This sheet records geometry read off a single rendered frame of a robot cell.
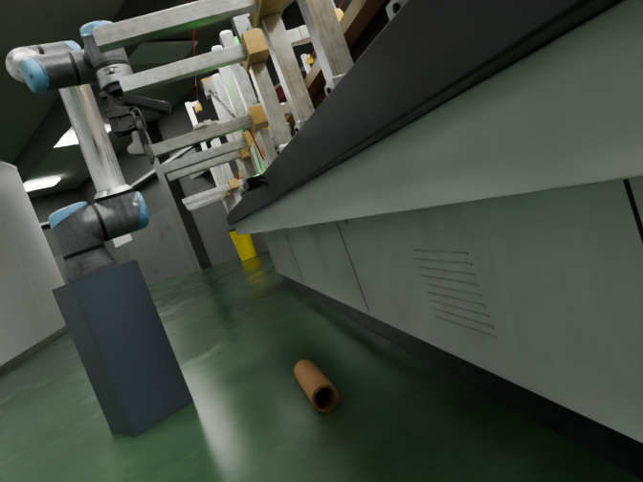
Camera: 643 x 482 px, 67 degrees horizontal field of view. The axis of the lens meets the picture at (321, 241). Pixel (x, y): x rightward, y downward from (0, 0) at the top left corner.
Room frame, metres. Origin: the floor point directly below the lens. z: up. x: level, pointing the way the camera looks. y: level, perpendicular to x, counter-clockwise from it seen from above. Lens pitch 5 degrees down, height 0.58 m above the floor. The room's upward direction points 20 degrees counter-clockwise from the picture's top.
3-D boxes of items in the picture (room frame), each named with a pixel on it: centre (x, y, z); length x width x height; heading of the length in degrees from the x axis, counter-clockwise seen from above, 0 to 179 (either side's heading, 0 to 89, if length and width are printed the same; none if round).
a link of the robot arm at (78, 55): (1.42, 0.42, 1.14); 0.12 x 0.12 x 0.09; 29
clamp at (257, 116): (1.41, 0.05, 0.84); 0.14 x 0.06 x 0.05; 12
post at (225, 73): (1.68, 0.11, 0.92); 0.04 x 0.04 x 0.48; 12
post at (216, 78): (1.92, 0.16, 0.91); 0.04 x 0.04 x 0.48; 12
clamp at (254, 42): (1.17, 0.00, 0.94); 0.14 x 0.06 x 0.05; 12
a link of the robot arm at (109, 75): (1.32, 0.36, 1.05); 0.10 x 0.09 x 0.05; 12
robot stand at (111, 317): (1.89, 0.87, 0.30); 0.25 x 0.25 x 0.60; 43
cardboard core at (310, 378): (1.49, 0.17, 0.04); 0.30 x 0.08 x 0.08; 12
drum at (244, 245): (8.86, 1.34, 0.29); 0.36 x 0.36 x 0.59
